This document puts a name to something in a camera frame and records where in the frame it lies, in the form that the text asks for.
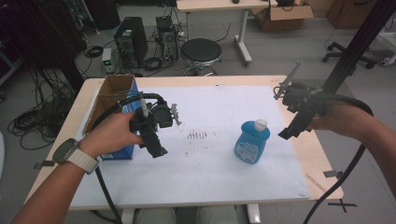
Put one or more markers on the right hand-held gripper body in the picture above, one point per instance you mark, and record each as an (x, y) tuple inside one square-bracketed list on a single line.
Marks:
[(303, 101)]

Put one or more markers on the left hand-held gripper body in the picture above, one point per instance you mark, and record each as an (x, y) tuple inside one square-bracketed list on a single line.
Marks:
[(162, 115)]

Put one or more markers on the blue bottle with white cap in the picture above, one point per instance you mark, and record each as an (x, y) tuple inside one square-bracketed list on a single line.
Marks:
[(250, 143)]

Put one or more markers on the blue cardboard box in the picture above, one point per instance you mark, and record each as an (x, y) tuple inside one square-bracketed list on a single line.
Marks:
[(113, 88)]

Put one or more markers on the person's right hand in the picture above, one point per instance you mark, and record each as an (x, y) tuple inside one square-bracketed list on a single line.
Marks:
[(337, 119)]

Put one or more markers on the person's left hand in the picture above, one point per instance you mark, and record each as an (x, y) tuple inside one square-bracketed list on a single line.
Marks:
[(110, 135)]

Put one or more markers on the grey tape piece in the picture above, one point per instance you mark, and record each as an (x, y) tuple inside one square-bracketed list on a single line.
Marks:
[(333, 174), (45, 164)]

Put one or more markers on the clear tape strip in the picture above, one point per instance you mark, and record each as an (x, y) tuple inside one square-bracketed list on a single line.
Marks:
[(316, 183)]

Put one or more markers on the white mat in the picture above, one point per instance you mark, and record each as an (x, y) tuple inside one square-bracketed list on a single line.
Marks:
[(202, 177)]

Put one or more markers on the black office chair base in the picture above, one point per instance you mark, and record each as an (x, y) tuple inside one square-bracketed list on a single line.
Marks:
[(345, 56)]

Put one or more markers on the person's left leg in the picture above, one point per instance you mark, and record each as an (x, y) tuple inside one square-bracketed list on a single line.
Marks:
[(155, 217)]

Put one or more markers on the person's leg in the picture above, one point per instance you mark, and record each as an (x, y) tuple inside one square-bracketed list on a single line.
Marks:
[(218, 216), (155, 217)]

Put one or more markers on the wristwatch with white band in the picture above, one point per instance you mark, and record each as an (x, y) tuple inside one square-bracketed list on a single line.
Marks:
[(79, 158)]

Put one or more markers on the black round stool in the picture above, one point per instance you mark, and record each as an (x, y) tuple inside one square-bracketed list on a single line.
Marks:
[(201, 51)]

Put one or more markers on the open computer case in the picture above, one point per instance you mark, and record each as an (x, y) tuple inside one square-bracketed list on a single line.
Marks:
[(168, 40)]

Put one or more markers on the black metal stand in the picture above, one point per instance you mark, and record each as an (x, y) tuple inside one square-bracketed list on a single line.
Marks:
[(358, 43)]

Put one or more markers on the black computer tower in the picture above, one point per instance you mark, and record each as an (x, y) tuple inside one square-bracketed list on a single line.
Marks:
[(132, 40)]

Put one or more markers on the open brown cardboard box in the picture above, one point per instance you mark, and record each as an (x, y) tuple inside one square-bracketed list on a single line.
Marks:
[(280, 21)]

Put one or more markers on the closed brown cardboard box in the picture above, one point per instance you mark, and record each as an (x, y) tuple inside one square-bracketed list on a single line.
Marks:
[(348, 15)]

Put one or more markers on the person's right leg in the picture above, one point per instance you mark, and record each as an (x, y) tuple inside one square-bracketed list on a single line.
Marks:
[(218, 216)]

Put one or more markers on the wooden desk with white leg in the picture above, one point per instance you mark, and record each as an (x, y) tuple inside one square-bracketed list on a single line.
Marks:
[(218, 4)]

